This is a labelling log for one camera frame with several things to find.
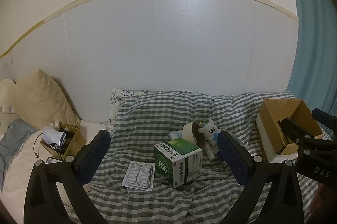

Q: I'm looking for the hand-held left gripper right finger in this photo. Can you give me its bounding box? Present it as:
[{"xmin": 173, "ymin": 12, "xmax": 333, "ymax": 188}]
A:
[{"xmin": 216, "ymin": 131, "xmax": 304, "ymax": 224}]

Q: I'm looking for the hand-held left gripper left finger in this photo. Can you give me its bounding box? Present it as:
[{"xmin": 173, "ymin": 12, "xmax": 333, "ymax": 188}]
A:
[{"xmin": 24, "ymin": 130, "xmax": 111, "ymax": 224}]

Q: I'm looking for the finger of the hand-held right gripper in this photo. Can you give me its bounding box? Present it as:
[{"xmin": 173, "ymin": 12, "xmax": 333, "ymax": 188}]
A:
[
  {"xmin": 279, "ymin": 118, "xmax": 324, "ymax": 148},
  {"xmin": 312, "ymin": 108, "xmax": 337, "ymax": 133}
]

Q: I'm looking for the small white bottle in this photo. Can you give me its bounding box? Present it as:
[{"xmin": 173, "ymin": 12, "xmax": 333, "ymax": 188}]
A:
[{"xmin": 205, "ymin": 142, "xmax": 216, "ymax": 161}]

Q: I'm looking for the large cardboard box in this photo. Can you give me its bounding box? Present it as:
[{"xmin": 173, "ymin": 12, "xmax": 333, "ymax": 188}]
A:
[{"xmin": 255, "ymin": 98, "xmax": 325, "ymax": 163}]

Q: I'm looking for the white plush toy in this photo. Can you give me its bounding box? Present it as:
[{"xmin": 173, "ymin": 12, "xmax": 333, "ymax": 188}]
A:
[{"xmin": 198, "ymin": 119, "xmax": 222, "ymax": 145}]

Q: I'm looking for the silver blister pack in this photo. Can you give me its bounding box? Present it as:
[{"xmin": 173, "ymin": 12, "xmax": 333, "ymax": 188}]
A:
[{"xmin": 122, "ymin": 161, "xmax": 156, "ymax": 191}]

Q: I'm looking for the beige masking tape roll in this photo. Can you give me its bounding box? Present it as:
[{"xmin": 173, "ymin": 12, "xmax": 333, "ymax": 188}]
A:
[{"xmin": 182, "ymin": 121, "xmax": 206, "ymax": 149}]

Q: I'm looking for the green medicine box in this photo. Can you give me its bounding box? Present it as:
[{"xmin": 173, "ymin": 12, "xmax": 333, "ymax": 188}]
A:
[{"xmin": 153, "ymin": 138, "xmax": 204, "ymax": 188}]

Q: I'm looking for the blue and white packet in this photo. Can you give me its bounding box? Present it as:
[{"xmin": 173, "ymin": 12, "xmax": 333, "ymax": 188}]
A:
[{"xmin": 168, "ymin": 130, "xmax": 185, "ymax": 140}]

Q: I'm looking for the small cardboard box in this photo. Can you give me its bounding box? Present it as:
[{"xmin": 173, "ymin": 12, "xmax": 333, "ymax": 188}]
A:
[{"xmin": 40, "ymin": 121, "xmax": 86, "ymax": 160}]

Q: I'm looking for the white cloth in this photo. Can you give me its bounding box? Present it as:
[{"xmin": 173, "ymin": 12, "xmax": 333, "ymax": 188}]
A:
[{"xmin": 43, "ymin": 126, "xmax": 67, "ymax": 147}]

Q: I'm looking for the floral pillow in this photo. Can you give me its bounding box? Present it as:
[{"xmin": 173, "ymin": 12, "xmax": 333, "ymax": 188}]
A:
[{"xmin": 109, "ymin": 88, "xmax": 150, "ymax": 132}]

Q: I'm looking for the white bedsheet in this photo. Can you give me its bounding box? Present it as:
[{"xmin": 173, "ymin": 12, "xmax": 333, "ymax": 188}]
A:
[{"xmin": 0, "ymin": 119, "xmax": 108, "ymax": 214}]

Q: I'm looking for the blue curtain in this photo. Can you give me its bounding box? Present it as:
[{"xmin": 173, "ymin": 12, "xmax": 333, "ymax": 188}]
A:
[{"xmin": 283, "ymin": 0, "xmax": 337, "ymax": 132}]

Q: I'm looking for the beige pillow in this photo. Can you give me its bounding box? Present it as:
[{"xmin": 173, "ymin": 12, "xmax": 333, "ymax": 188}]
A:
[{"xmin": 14, "ymin": 69, "xmax": 81, "ymax": 130}]

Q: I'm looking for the grey checked blanket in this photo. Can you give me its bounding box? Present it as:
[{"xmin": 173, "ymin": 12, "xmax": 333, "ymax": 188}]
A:
[{"xmin": 62, "ymin": 91, "xmax": 332, "ymax": 224}]

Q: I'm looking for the grey-blue garment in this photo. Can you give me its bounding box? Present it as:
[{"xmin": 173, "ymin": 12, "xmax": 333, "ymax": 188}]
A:
[{"xmin": 0, "ymin": 119, "xmax": 39, "ymax": 182}]

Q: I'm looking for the thin black cable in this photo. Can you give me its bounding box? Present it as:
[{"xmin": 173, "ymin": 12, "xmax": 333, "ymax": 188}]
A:
[{"xmin": 34, "ymin": 132, "xmax": 44, "ymax": 157}]

